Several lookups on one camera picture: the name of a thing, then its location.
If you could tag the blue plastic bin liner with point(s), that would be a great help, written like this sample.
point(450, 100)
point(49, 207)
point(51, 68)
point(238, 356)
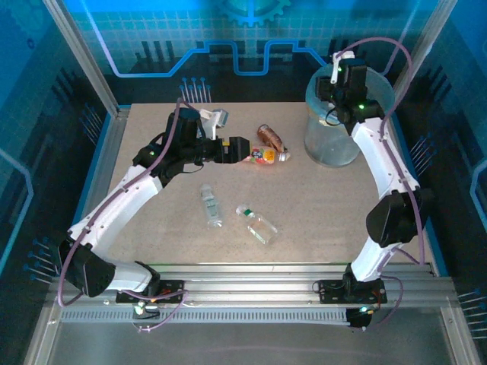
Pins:
point(382, 91)

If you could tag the green band clear bottle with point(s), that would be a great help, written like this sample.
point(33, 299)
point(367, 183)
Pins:
point(256, 225)

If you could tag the clear plastic bin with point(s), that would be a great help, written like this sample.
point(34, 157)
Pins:
point(327, 148)

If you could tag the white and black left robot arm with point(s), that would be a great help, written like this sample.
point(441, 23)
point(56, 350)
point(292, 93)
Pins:
point(121, 197)

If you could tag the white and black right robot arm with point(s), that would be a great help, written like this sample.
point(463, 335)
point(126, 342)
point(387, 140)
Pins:
point(384, 159)

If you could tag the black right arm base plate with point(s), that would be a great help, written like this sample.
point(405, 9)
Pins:
point(327, 292)

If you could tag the orange colourful label bottle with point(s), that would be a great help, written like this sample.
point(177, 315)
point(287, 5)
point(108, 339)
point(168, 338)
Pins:
point(266, 156)

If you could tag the aluminium front rail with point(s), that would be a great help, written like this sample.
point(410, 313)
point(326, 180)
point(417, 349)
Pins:
point(247, 283)

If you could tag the brown label plastic bottle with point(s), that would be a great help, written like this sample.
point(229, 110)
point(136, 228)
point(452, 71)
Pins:
point(269, 136)

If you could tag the small clear teal label bottle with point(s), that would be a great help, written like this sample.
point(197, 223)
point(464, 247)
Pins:
point(211, 207)

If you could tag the aluminium frame post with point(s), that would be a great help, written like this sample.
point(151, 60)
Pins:
point(422, 53)
point(80, 57)

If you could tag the black control box green light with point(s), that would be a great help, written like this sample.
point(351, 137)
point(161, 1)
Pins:
point(357, 317)

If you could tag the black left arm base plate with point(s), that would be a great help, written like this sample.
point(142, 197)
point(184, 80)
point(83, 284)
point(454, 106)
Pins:
point(171, 291)

